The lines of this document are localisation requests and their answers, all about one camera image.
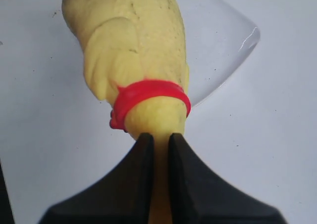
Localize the white square plate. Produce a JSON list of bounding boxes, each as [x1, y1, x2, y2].
[[176, 0, 261, 107]]

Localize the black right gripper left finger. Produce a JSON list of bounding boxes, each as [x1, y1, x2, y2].
[[40, 133, 154, 224]]

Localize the yellow rubber chicken toy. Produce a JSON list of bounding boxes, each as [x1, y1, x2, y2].
[[61, 0, 189, 224]]

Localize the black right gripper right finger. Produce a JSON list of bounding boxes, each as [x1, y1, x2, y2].
[[168, 133, 282, 224]]

